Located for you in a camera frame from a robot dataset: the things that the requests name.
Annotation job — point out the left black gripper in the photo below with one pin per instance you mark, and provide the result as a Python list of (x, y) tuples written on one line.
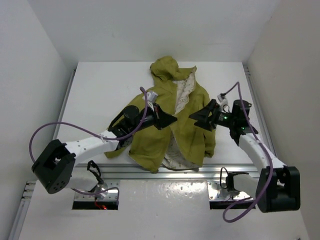
[(161, 118)]

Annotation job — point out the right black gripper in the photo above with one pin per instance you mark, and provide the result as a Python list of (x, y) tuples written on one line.
[(203, 120)]

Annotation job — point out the olive green hooded jacket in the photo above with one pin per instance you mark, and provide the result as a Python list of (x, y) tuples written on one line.
[(181, 145)]

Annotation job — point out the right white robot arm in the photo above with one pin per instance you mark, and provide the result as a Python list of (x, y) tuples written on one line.
[(278, 187)]

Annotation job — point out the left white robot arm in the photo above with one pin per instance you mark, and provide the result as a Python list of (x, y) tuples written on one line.
[(67, 165)]

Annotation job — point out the white front cover panel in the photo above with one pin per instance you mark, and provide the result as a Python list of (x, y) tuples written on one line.
[(153, 210)]

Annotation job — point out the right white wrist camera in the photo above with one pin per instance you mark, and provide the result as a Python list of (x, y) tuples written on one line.
[(222, 99)]

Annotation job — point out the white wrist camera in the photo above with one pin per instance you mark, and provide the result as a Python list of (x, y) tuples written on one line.
[(222, 99), (151, 97)]

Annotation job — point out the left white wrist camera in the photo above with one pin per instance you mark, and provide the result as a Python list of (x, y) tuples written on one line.
[(151, 97)]

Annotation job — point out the aluminium frame rail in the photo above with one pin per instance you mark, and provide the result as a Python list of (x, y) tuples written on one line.
[(208, 171)]

